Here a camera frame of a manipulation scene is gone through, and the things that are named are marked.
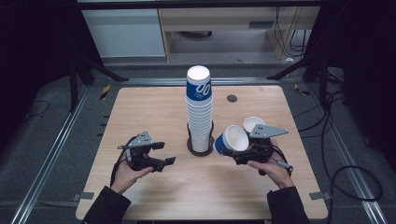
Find looped black floor cable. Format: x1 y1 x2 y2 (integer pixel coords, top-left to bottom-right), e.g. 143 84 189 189
320 90 384 224

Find hand-held gripper cable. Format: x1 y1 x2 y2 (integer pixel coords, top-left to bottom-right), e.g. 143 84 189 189
109 135 138 188
270 144 294 176

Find yellow black tape strip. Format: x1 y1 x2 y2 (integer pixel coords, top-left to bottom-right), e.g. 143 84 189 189
99 84 111 101
293 83 311 97

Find white cabinet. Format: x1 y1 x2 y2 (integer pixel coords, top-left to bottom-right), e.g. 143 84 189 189
81 8 166 59

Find right hand-held gripper cable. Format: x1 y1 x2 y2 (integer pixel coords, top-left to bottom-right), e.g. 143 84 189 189
270 144 294 176

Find person's left hand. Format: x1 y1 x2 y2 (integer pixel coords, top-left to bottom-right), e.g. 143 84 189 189
110 148 155 195

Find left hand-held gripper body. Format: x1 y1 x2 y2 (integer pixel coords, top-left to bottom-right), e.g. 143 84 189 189
125 130 157 172

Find metal floor rail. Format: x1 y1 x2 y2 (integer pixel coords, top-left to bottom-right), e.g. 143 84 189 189
120 77 278 87
10 85 92 224
306 83 389 224

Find left hand-held gripper cable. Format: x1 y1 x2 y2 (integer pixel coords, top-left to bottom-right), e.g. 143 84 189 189
109 135 138 188

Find thin black floor cable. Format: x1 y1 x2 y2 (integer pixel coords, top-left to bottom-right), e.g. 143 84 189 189
22 100 50 122

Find blue white paper cup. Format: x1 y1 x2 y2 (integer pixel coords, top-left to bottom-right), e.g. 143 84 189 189
214 124 250 157
242 116 266 134

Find person's right hand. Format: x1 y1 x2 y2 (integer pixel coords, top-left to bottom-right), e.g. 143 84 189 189
247 138 295 189

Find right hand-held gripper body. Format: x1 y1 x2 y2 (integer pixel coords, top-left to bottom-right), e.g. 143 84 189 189
246 123 290 164

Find black cup holder stand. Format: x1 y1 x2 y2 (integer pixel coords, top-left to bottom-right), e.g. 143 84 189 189
186 120 216 158

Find black cables under desk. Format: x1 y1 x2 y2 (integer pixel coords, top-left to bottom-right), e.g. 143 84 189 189
274 7 310 59

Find stack of paper cups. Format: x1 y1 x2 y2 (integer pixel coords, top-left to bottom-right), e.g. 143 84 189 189
185 64 214 153

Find black metal stand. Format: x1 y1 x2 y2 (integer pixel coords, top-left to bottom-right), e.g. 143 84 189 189
68 55 130 113
266 55 330 108

